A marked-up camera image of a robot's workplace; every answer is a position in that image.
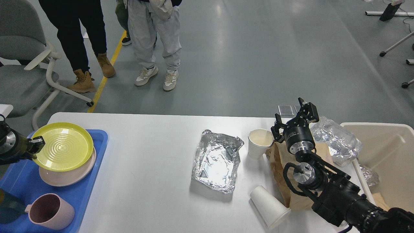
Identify pink mug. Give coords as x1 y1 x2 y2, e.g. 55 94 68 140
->
25 193 74 230

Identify aluminium foil tray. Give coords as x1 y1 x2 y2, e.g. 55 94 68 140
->
191 129 245 194

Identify upright white paper cup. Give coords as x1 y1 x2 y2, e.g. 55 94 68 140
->
247 128 274 159

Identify crumpled foil wrap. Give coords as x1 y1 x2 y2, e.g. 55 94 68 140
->
310 116 363 167

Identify person black trousers brown boots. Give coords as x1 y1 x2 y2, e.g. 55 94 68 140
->
39 0 115 94

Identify grey office chair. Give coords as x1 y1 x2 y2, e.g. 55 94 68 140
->
0 0 94 129

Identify metal floor socket plate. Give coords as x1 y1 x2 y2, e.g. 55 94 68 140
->
278 105 296 117

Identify brown paper bag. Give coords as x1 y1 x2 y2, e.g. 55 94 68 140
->
265 142 334 211

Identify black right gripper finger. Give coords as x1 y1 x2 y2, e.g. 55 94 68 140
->
291 97 320 127
271 113 287 143

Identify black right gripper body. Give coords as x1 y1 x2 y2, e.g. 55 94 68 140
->
282 125 316 154

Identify foil piece in bin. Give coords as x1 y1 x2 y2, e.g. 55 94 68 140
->
359 165 380 187

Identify blue plastic tray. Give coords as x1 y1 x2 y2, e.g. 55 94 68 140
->
0 129 108 233

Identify lying white paper cup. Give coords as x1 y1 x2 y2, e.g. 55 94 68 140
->
249 185 291 230

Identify yellow plate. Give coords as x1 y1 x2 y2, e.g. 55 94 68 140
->
32 122 94 172

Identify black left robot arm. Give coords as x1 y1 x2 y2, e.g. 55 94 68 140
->
0 115 45 165

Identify pink plate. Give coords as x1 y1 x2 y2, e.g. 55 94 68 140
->
38 149 96 187

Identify beige plastic bin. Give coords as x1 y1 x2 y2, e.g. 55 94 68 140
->
341 122 414 212

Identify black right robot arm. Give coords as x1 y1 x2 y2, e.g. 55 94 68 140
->
271 98 414 233

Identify person faded jeans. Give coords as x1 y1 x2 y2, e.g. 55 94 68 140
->
115 0 131 46

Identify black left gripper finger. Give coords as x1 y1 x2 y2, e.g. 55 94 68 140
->
28 136 46 152

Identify person grey sweatpants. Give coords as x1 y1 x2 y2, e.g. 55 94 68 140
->
123 0 182 91

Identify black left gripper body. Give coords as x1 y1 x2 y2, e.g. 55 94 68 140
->
0 128 33 165

